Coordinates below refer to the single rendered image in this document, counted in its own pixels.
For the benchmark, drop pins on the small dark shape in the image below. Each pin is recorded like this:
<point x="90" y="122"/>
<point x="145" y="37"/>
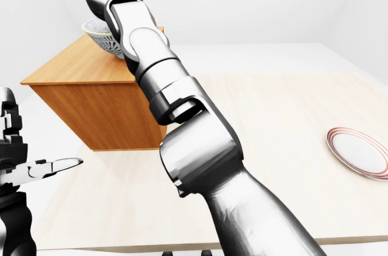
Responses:
<point x="206" y="253"/>
<point x="168" y="253"/>

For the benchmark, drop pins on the wooden cabinet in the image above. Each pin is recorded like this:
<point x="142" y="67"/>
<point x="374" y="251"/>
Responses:
<point x="91" y="86"/>

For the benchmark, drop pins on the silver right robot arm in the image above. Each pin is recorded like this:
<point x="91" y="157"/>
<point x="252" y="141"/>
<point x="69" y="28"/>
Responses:
<point x="197" y="153"/>

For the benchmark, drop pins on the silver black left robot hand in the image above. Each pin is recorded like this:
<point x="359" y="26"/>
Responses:
<point x="13" y="159"/>

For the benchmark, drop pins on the patterned black white bowl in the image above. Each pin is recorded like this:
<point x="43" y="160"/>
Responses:
<point x="104" y="39"/>

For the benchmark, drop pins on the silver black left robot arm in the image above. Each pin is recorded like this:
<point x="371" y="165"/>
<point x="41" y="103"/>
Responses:
<point x="13" y="225"/>

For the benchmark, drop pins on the white plate with red rings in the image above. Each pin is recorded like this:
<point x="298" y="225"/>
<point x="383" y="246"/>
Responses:
<point x="356" y="153"/>

